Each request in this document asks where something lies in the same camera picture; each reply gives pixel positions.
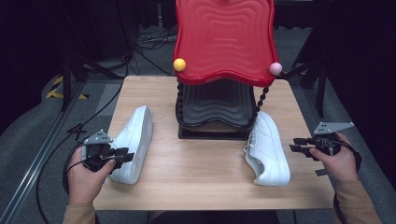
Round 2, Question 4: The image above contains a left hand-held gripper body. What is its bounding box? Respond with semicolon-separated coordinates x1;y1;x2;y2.
81;129;118;172

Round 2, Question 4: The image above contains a black metal stand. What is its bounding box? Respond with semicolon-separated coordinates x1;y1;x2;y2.
279;55;329;119
59;0;127;112

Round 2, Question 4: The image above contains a long black floor cable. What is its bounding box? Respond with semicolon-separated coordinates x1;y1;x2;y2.
35;52;131;224

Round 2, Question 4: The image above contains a white sneaker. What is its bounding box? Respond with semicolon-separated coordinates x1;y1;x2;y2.
108;105;154;185
243;110;291;188

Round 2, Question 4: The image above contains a left hand-held gripper cable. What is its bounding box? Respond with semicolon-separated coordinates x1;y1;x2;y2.
62;140;87;196

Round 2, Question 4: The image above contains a red and black shoe rack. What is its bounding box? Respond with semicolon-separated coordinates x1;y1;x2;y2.
172;0;283;141

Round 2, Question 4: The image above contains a person's right hand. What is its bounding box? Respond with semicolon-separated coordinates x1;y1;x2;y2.
311;133;360;184

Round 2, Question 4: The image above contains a hand-held gripper cable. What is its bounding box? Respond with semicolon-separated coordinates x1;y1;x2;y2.
62;140;87;196
332;140;362;224

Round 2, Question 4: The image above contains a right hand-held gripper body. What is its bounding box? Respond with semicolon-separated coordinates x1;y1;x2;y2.
311;121;355;157

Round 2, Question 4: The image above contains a yellow and black floor tape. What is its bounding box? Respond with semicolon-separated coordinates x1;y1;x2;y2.
46;75;90;101

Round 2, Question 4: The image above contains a person's left hand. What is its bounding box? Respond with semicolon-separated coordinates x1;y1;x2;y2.
66;148;116;204

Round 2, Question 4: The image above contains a bundle of floor cables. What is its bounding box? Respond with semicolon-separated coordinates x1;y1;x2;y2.
134;26;179;51

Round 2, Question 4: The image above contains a right hand-held gripper cable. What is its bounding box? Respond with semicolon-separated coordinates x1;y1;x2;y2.
332;140;362;224

